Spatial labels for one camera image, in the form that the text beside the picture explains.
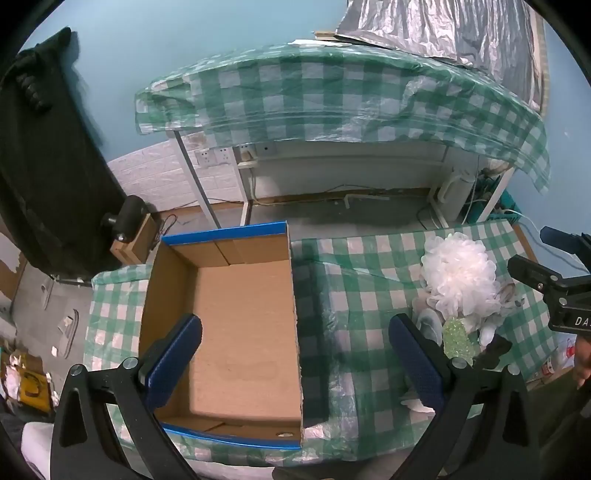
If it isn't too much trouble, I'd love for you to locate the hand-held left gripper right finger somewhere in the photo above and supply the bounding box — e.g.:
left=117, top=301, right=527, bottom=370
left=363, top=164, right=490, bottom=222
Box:
left=388, top=314, right=541, bottom=480

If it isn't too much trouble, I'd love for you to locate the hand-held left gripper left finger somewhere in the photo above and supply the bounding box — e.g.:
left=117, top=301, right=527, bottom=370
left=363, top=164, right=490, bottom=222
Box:
left=52, top=314, right=204, bottom=480

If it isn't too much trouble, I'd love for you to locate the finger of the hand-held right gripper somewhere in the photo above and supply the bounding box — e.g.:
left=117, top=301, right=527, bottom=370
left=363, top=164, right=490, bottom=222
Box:
left=539, top=226, right=591, bottom=268
left=507, top=255, right=570, bottom=296

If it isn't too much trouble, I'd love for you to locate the white plastic bag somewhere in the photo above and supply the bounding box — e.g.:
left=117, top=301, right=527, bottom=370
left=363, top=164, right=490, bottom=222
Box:
left=462, top=284, right=527, bottom=347

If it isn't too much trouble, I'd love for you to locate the blue-edged cardboard box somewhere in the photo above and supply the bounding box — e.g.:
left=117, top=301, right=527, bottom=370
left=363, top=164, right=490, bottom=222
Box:
left=137, top=220, right=305, bottom=450

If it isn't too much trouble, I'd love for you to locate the white mesh bath loofah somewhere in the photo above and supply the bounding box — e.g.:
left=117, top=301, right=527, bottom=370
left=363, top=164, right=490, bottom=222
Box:
left=421, top=233, right=502, bottom=319

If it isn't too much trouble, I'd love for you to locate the person's right forearm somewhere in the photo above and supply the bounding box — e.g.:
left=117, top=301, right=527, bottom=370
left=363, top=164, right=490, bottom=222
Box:
left=531, top=374, right=591, bottom=480

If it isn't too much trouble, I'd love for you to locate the person's right hand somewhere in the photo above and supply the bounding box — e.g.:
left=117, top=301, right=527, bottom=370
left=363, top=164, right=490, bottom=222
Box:
left=573, top=339, right=591, bottom=389

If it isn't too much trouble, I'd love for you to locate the green sparkly sponge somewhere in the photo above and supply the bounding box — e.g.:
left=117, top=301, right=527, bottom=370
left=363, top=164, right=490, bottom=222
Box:
left=442, top=318, right=478, bottom=363

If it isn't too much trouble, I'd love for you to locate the red-printed plastic bag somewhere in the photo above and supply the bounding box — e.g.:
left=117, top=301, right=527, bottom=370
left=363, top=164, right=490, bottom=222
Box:
left=540, top=335, right=578, bottom=377

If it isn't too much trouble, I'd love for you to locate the teal plastic basket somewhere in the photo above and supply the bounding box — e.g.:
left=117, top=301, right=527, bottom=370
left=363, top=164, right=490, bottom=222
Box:
left=489, top=189, right=522, bottom=224

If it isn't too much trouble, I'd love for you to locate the small black cloth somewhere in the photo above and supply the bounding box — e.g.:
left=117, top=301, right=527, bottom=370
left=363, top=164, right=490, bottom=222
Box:
left=475, top=335, right=513, bottom=370

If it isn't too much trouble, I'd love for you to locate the white electric kettle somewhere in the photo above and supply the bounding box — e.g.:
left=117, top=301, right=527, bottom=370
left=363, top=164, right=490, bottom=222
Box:
left=431, top=168, right=476, bottom=222

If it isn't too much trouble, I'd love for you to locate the white slipper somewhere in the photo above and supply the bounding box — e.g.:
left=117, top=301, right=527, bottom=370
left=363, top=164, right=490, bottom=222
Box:
left=54, top=309, right=80, bottom=358

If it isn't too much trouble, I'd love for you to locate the small wooden box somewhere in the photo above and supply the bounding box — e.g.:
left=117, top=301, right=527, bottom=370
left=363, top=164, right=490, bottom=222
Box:
left=110, top=213, right=162, bottom=265

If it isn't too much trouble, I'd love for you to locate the black webcam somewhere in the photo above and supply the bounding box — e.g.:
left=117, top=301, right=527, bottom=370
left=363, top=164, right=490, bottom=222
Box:
left=102, top=195, right=149, bottom=243

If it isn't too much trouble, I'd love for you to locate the yellow package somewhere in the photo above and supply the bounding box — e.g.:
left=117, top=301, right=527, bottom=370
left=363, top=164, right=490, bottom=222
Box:
left=18, top=369, right=51, bottom=411

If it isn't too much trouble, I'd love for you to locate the white cloth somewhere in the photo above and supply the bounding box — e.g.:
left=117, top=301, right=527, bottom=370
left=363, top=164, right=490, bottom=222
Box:
left=21, top=408, right=61, bottom=476

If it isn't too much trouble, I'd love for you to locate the silver foil sheet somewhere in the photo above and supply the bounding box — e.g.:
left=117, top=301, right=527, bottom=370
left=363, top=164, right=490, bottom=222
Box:
left=336, top=0, right=543, bottom=112

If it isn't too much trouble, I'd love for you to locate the white cable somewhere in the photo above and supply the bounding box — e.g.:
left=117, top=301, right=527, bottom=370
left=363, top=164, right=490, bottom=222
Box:
left=503, top=210, right=587, bottom=273

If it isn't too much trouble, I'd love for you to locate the white metal table frame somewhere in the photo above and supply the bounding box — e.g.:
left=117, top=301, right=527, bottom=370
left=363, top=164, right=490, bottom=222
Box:
left=173, top=129, right=518, bottom=229

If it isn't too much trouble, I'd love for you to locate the white wall socket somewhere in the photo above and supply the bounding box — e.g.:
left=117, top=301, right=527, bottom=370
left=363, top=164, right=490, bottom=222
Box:
left=194, top=148, right=232, bottom=167

